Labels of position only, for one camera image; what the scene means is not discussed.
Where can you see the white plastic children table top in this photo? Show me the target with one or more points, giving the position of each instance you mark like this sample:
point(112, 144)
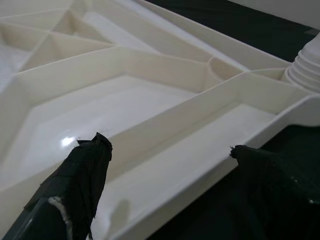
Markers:
point(125, 112)

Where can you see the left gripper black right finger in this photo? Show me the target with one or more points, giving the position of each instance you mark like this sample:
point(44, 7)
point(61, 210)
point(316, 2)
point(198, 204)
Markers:
point(282, 195)

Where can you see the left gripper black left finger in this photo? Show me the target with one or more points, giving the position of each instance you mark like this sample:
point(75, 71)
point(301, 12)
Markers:
point(75, 187)

